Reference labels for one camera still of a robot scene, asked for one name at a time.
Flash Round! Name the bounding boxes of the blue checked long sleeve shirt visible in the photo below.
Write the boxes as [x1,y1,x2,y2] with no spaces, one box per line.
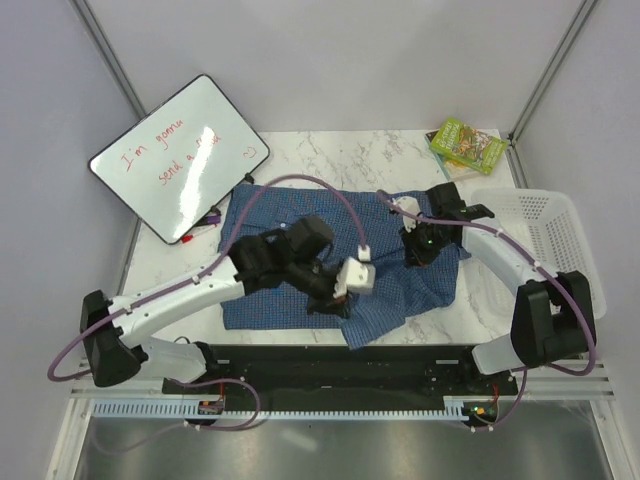
[221,184,468,349]

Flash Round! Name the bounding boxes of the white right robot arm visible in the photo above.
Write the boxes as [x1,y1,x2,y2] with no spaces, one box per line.
[391,183,596,394]

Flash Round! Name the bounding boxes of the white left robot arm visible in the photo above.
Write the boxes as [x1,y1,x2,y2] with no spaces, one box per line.
[80,215,371,393]

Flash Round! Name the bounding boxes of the green illustrated book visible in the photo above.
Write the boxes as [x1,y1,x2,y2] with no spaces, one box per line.
[425,117,507,181]

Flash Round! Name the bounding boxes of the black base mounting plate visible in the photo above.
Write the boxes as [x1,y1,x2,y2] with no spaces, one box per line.
[162,345,517,411]

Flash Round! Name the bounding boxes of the white perforated plastic basket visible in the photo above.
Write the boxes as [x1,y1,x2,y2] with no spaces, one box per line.
[471,188,607,320]

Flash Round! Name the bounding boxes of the red marker pen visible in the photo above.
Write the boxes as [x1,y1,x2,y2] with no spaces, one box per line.
[180,225,218,244]

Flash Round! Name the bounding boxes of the whiteboard with red writing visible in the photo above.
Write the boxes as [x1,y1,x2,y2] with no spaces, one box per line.
[88,74,270,244]

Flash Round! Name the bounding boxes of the white slotted cable duct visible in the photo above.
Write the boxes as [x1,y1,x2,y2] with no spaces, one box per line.
[91,398,471,421]

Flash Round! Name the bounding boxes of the aluminium frame rails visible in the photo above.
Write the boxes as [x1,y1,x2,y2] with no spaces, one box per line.
[71,354,639,479]

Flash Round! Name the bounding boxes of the right grey corner post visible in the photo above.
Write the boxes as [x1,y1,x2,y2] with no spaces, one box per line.
[508,0,600,147]

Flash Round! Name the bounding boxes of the grey corner post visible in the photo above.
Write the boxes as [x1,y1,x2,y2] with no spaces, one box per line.
[70,0,147,119]
[508,0,600,147]

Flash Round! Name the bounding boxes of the left grey corner post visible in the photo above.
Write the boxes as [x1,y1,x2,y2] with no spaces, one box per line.
[70,0,147,119]

